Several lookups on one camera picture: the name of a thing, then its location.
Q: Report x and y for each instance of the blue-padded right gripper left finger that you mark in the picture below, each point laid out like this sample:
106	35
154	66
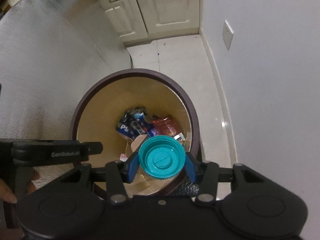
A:
118	173

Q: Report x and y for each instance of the blue snack wrapper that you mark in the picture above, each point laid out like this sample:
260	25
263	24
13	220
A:
134	122

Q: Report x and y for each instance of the teal plastic lid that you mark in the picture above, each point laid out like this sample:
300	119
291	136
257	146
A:
161	157

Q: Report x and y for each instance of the white wall switch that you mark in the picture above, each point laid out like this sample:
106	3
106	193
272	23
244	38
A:
227	35

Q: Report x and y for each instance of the cream lower cabinet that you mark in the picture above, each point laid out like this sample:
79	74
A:
141	21

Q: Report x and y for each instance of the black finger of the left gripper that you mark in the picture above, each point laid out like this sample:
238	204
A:
94	148

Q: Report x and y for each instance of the round brown trash bin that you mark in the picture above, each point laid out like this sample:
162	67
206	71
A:
131	106

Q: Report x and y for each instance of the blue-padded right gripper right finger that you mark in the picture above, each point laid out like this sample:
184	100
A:
206	175

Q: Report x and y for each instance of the person's left hand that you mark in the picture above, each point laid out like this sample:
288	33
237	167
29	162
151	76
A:
8	196

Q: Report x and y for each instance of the red snack wrapper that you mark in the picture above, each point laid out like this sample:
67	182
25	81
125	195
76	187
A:
167	126

